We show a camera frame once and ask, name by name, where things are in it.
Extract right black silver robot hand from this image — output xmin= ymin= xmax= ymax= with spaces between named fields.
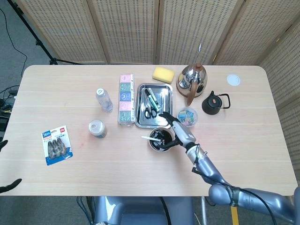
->
xmin=158 ymin=112 xmax=197 ymax=151

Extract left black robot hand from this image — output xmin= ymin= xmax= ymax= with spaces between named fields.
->
xmin=0 ymin=140 xmax=23 ymax=194

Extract white plastic spoon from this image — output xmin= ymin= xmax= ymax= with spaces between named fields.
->
xmin=141 ymin=135 xmax=164 ymax=142

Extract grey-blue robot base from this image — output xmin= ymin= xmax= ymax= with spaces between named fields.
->
xmin=93 ymin=196 xmax=195 ymax=225

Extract white bowl of dark liquid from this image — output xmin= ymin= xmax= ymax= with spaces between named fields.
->
xmin=147 ymin=127 xmax=176 ymax=153

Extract clear jar of binder clips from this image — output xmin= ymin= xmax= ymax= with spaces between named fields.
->
xmin=177 ymin=107 xmax=199 ymax=128

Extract small black teapot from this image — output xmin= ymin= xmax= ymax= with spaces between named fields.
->
xmin=202 ymin=90 xmax=231 ymax=115

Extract stainless steel tray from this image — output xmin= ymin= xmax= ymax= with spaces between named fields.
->
xmin=135 ymin=82 xmax=174 ymax=129

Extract teal and white marker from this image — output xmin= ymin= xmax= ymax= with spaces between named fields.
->
xmin=144 ymin=88 xmax=161 ymax=112

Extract blue hook blister package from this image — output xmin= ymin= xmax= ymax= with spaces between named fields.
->
xmin=41 ymin=125 xmax=74 ymax=166

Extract steel gooseneck kettle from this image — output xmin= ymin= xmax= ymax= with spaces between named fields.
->
xmin=176 ymin=43 xmax=208 ymax=106

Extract yellow sponge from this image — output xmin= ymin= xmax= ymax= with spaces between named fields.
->
xmin=152 ymin=67 xmax=176 ymax=83

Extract colourful tissue pack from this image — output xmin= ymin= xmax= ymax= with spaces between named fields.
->
xmin=117 ymin=74 xmax=136 ymax=128

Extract white round table grommet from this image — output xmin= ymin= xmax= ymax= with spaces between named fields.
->
xmin=226 ymin=74 xmax=241 ymax=86

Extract clear plastic water bottle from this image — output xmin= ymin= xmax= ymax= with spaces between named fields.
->
xmin=95 ymin=88 xmax=114 ymax=113

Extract small jar white lid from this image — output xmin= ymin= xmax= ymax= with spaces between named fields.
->
xmin=88 ymin=120 xmax=107 ymax=139

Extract black tripod stand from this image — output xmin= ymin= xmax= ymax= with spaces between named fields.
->
xmin=7 ymin=0 xmax=83 ymax=66

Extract woven folding screen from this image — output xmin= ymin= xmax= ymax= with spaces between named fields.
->
xmin=14 ymin=0 xmax=300 ymax=150

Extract black handled scissors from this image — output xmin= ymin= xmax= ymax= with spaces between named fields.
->
xmin=143 ymin=93 xmax=158 ymax=119

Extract bundle of floor cables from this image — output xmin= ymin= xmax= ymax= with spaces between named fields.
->
xmin=0 ymin=85 xmax=20 ymax=132

